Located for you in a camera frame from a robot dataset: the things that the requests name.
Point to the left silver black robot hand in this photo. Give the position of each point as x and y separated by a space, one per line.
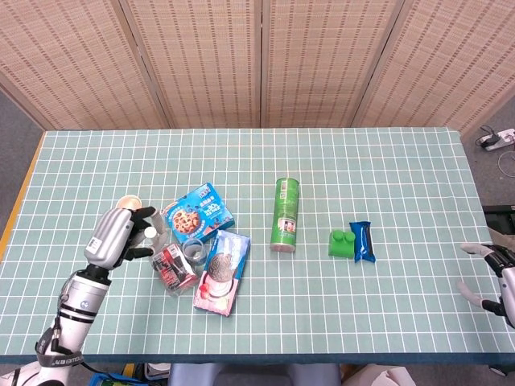
108 237

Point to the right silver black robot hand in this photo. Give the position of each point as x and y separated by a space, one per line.
509 281

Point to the white paper cup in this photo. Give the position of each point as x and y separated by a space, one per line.
128 201

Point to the black equipment case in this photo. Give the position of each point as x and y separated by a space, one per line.
499 213

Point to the clear red black package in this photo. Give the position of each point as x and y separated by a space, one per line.
171 271

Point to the blue chocolate chip cookie box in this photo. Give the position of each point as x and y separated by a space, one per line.
197 211

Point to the pink strawberry Oreo box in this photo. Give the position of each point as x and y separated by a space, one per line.
221 273

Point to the small white box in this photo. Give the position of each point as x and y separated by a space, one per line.
157 370

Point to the black power plug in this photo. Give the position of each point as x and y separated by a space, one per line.
487 140

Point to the blue plastic crate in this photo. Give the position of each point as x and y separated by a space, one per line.
108 380

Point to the white power strip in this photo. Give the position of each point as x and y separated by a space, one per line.
505 137

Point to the blue Oreo snack packet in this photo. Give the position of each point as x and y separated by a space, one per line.
362 241

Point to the light cardboard box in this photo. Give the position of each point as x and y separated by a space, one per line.
378 378

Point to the green plastic building block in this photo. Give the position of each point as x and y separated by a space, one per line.
340 246

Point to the green chips can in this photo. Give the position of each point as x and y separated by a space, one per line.
285 213

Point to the woven bamboo screen panel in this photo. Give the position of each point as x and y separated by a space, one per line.
330 60
193 60
450 60
60 60

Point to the green white grid tablecloth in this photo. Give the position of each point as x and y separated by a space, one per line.
362 169

